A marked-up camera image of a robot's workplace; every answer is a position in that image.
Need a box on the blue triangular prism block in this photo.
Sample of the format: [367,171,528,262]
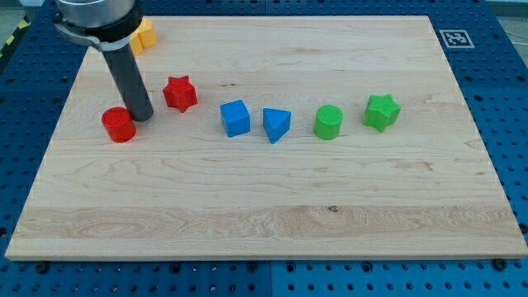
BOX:
[263,108,292,144]

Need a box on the red star block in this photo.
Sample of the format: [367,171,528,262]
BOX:
[163,75,198,113]

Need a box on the blue cube block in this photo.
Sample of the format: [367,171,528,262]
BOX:
[219,100,251,138]

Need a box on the white fiducial marker tag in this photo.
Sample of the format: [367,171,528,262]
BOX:
[439,29,474,49]

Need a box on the yellow block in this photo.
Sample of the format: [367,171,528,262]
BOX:
[129,17,158,55]

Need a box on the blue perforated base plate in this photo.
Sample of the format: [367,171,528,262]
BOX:
[1,0,527,296]

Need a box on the wooden board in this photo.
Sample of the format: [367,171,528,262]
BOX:
[6,16,527,262]

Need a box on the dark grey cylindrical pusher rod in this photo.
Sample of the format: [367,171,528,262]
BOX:
[102,45,153,122]

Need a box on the red cylinder block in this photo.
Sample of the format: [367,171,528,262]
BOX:
[101,106,136,143]

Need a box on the green star block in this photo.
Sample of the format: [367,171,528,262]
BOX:
[363,94,401,133]

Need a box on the green cylinder block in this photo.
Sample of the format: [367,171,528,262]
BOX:
[314,105,343,140]

